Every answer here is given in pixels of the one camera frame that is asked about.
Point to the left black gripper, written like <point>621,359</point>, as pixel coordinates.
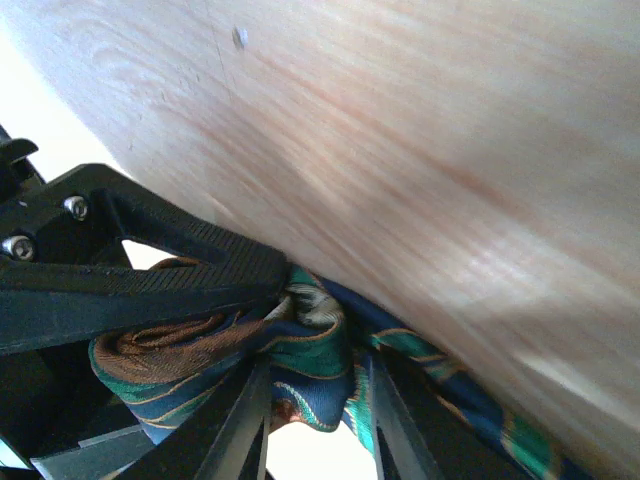
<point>64,280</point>

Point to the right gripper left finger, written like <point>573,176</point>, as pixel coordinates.
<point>226,438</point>

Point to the brown teal patterned tie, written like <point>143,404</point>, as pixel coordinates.
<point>319,338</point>

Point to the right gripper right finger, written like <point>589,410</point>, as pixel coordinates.
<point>416,437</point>

